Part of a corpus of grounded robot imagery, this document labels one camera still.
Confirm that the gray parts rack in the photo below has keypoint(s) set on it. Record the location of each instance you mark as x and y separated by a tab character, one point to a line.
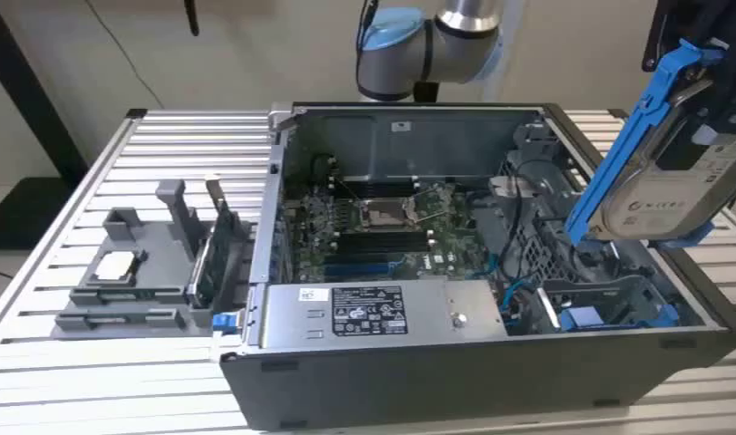
156	258

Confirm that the perforated metal drive cage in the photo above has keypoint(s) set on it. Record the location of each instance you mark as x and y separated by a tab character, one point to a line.
543	244

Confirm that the metal disk bay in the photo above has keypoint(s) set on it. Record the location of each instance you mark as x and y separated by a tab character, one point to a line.
622	294

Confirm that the blue plastic latch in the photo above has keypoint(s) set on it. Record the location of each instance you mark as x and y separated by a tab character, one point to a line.
224	322

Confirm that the green RAM stick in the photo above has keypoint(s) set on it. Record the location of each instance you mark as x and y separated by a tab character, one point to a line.
123	322
119	295

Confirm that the black graphics card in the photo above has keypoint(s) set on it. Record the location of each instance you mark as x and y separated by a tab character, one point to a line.
223	254

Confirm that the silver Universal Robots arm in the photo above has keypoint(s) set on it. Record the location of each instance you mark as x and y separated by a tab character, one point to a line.
398	63

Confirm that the hard disk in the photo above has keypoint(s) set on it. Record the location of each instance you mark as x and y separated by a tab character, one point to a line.
658	204

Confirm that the green Dell motherboard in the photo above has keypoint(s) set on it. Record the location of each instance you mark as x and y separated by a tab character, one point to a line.
449	235

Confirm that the black open PC case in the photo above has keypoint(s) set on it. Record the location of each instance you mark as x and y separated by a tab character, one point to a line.
403	385

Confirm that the black stand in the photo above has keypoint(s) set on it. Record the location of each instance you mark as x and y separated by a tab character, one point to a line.
16	213

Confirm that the blue expansion slot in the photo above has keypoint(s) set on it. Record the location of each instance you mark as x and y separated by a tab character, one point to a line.
358	265

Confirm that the thin metal locking lever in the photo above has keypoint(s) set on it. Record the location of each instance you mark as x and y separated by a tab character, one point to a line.
347	187

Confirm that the silver CPU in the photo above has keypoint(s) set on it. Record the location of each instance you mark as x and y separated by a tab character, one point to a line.
118	267

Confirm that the CPU socket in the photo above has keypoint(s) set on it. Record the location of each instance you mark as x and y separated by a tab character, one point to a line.
383	213

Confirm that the silver power supply unit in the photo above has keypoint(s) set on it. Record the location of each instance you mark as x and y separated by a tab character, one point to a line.
295	326

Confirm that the black RAM slot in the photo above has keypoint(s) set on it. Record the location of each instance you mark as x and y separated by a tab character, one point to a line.
379	234
379	246
374	192
374	184
379	240
379	252

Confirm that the blue plastic carrier tabs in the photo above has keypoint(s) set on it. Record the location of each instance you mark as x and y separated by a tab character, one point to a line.
579	318

